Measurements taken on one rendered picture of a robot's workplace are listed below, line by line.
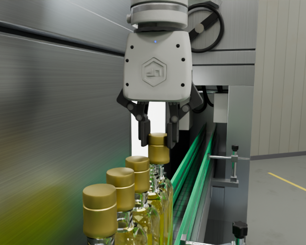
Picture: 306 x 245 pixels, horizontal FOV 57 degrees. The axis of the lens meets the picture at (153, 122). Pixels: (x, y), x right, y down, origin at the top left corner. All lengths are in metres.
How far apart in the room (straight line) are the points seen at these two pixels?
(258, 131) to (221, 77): 4.03
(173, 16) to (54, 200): 0.31
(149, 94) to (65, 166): 0.17
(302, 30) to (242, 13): 4.48
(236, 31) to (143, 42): 0.97
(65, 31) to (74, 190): 0.26
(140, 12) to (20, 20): 0.15
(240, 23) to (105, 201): 1.17
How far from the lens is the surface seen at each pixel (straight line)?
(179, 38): 0.41
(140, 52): 0.42
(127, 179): 0.34
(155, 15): 0.40
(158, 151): 0.43
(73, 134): 0.48
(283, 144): 5.74
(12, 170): 0.38
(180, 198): 0.97
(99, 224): 0.30
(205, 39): 1.36
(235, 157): 1.18
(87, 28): 0.54
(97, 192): 0.29
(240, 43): 1.36
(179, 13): 0.41
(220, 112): 1.46
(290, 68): 5.64
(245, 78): 1.35
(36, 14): 0.43
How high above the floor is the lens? 1.44
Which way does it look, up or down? 9 degrees down
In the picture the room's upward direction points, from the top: straight up
